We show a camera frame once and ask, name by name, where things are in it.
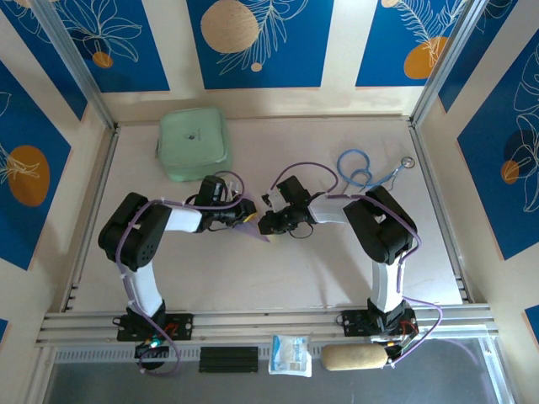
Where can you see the lilac square paper sheet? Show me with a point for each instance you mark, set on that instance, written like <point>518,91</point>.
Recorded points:
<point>254,231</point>

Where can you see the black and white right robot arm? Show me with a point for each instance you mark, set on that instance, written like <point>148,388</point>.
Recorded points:
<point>379,227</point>

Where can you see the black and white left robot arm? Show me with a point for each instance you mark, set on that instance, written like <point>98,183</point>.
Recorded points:
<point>141,286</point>

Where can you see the mint green zip case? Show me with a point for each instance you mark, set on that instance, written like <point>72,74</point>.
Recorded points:
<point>191,141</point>

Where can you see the blue stethoscope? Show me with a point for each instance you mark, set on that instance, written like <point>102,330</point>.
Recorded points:
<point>407,161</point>

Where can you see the white blue plastic packet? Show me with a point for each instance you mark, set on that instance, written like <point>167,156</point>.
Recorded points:
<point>290,355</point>

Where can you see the black ridged block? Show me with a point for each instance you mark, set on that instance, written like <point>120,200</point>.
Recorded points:
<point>228,359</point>

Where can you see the beige foam roll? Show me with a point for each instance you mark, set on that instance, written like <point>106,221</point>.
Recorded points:
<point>353,357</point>

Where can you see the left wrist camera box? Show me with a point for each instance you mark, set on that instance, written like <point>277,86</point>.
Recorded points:
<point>231,187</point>

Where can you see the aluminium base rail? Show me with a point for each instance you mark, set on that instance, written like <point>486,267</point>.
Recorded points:
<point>261,324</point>

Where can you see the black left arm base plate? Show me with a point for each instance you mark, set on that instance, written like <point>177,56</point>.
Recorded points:
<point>181,326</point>

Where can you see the aluminium side rail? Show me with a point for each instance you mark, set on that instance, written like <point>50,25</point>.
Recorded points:
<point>438,202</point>
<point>94,210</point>

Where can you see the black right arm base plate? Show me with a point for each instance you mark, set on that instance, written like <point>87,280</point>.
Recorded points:
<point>353,323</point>

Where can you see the aluminium corner post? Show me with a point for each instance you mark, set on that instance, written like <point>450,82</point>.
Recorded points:
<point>446,59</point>
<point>71,59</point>

